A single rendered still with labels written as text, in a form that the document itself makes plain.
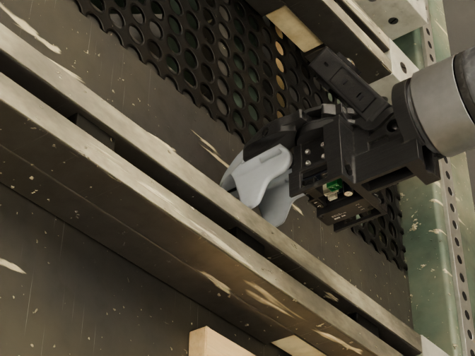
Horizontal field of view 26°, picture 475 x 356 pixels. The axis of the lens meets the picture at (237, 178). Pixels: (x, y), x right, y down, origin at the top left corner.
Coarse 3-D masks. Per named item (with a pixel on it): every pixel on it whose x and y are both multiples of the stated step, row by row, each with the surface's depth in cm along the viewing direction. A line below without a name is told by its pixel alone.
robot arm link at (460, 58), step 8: (472, 48) 80; (456, 56) 81; (464, 56) 80; (472, 56) 79; (456, 64) 79; (464, 64) 79; (472, 64) 78; (456, 72) 79; (464, 72) 78; (472, 72) 78; (464, 80) 78; (472, 80) 78; (464, 88) 78; (472, 88) 78; (464, 96) 78; (472, 96) 78; (472, 104) 78; (472, 112) 78
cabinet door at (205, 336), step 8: (200, 328) 84; (208, 328) 84; (192, 336) 85; (200, 336) 84; (208, 336) 84; (216, 336) 85; (192, 344) 84; (200, 344) 84; (208, 344) 83; (216, 344) 84; (224, 344) 85; (232, 344) 86; (192, 352) 84; (200, 352) 83; (208, 352) 83; (216, 352) 84; (224, 352) 85; (232, 352) 86; (240, 352) 87; (248, 352) 88
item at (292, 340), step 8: (296, 336) 93; (280, 344) 94; (288, 344) 94; (296, 344) 94; (304, 344) 94; (288, 352) 96; (296, 352) 95; (304, 352) 95; (312, 352) 95; (320, 352) 95
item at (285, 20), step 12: (276, 12) 117; (288, 12) 117; (276, 24) 119; (288, 24) 119; (300, 24) 119; (288, 36) 120; (300, 36) 120; (312, 36) 120; (300, 48) 122; (312, 48) 122
